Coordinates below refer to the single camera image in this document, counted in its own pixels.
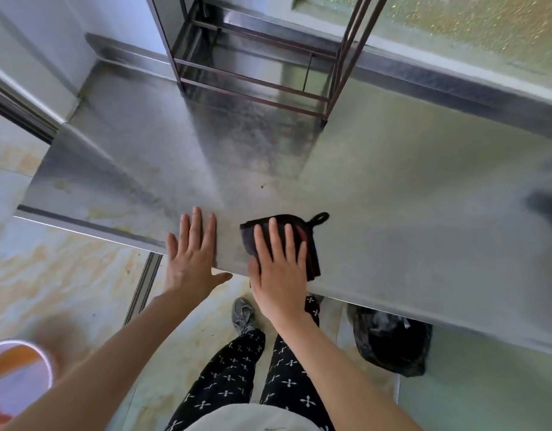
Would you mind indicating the person's left hand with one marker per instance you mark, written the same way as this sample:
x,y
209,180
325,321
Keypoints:
x,y
190,264

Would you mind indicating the person's right hand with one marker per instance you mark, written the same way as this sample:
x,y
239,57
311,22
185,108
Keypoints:
x,y
280,287

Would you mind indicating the dark blue towel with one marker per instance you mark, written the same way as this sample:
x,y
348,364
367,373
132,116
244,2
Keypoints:
x,y
262,222

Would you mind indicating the person's left forearm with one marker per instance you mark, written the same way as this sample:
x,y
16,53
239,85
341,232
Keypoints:
x,y
105,368

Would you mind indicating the person's right forearm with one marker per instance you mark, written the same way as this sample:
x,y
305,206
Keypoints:
x,y
343,381

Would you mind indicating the dark metal wire rack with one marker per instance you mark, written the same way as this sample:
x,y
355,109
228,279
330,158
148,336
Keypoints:
x,y
253,80

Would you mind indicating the black shoe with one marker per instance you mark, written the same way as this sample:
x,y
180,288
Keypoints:
x,y
243,316

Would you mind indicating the black patterned trousers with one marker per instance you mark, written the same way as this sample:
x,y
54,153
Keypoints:
x,y
231,377

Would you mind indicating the black trash bin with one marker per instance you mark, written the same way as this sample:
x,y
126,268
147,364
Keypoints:
x,y
388,341

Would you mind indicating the white shirt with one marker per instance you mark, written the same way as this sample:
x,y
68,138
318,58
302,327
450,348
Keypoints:
x,y
249,419

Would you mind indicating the pink plastic basin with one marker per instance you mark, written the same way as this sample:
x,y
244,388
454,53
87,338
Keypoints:
x,y
15,386

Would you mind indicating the pale green cabinet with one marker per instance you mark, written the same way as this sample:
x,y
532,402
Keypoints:
x,y
482,390

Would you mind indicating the frosted glass window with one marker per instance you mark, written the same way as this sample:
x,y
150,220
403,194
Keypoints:
x,y
460,22

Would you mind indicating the metal floor rail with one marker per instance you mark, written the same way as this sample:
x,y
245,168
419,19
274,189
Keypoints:
x,y
143,282

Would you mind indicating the steel door rail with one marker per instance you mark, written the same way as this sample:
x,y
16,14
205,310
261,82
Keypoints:
x,y
20,112

